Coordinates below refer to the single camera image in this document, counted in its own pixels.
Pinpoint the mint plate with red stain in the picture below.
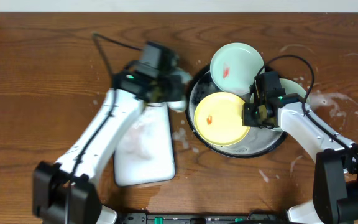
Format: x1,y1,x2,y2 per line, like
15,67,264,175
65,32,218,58
209,42,264,95

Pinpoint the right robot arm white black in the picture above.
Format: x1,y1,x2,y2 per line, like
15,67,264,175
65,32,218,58
242,88,358,223

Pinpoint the black base rail with buttons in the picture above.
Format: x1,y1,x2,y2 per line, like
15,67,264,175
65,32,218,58
115,213,289,224

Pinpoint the green yellow sponge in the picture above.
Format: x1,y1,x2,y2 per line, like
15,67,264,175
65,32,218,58
165,68,193,113

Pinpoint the rectangular tray of soap foam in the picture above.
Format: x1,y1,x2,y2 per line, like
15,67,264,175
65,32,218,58
114,105,175,187

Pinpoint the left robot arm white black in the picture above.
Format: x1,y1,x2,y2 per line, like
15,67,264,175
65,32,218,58
32,90,175,224

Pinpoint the round black metal tray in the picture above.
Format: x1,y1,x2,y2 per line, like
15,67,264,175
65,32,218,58
185,65,287,159

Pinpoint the mint green plate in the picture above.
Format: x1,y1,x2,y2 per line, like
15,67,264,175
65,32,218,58
250,78,310,132

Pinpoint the yellow plate with red stain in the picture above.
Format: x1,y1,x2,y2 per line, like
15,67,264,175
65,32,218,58
194,92,250,146

